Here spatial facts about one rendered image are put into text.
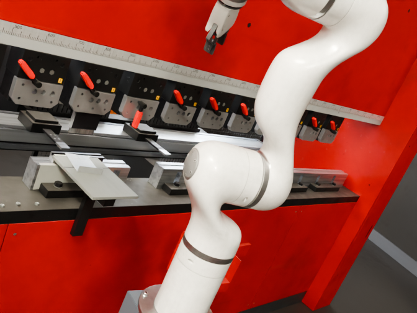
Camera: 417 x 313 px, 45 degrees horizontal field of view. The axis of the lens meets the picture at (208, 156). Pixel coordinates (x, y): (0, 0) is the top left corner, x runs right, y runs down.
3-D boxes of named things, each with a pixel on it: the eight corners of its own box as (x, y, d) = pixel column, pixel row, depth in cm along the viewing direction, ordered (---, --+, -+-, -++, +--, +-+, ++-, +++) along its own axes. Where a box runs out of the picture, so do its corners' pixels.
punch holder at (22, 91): (9, 103, 144) (25, 49, 139) (-3, 91, 149) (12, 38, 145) (56, 108, 156) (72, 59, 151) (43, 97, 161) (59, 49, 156)
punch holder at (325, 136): (319, 142, 280) (332, 115, 275) (307, 135, 285) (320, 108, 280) (332, 143, 291) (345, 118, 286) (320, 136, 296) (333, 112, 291)
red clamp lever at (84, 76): (87, 72, 152) (100, 95, 159) (80, 67, 154) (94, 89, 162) (82, 76, 151) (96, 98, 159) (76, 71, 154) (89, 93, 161)
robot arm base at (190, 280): (229, 341, 114) (264, 274, 109) (160, 349, 102) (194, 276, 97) (190, 286, 128) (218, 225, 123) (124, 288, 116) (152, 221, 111)
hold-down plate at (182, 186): (169, 195, 207) (171, 189, 206) (161, 189, 211) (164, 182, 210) (216, 194, 230) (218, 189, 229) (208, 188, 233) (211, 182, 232)
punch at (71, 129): (69, 133, 168) (77, 108, 165) (66, 131, 169) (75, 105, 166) (94, 136, 175) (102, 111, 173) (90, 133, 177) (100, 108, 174)
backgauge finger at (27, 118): (49, 152, 172) (53, 139, 170) (17, 118, 187) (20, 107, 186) (79, 153, 181) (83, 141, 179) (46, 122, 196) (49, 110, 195)
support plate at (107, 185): (92, 200, 151) (93, 197, 151) (51, 158, 167) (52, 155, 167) (138, 199, 165) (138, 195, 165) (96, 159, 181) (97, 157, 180)
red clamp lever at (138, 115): (134, 129, 176) (144, 104, 173) (128, 123, 178) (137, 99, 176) (138, 129, 177) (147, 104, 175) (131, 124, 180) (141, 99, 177)
